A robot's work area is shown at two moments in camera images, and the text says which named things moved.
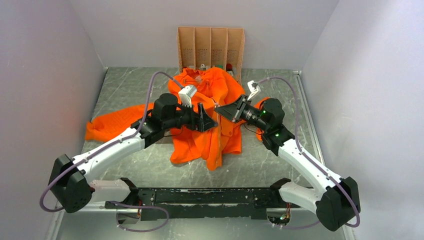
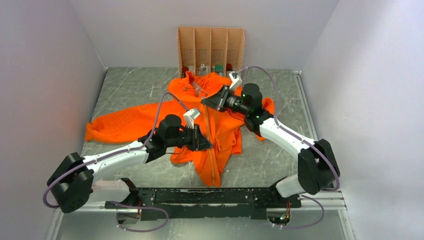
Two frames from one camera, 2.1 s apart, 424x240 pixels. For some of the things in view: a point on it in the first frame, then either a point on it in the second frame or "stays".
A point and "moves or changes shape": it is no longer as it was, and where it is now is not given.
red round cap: (229, 67) stays
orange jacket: (210, 87) moves or changes shape
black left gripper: (201, 122) → (199, 141)
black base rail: (160, 204) stays
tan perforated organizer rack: (201, 47) stays
